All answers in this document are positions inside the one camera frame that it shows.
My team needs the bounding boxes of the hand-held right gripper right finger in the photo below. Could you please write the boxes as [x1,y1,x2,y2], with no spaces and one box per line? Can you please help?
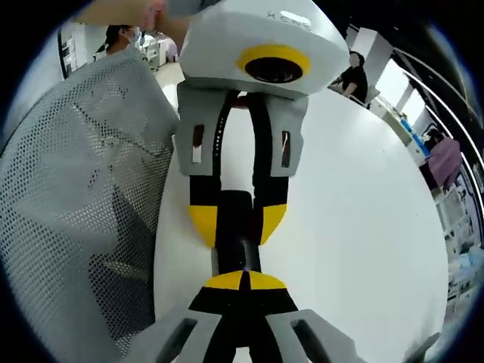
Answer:
[247,270,365,363]

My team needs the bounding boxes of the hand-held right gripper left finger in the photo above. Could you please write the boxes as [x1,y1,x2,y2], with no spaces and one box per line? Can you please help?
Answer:
[124,270,249,363]

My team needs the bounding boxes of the black remote control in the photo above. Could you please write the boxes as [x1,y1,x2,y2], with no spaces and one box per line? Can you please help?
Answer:
[211,188,264,279]

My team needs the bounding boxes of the person's left hand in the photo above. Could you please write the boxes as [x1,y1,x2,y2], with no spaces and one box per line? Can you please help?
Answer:
[73,0,198,39]

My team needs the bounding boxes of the grey mesh office chair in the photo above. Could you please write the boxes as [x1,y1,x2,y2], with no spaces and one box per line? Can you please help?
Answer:
[0,47,183,358]

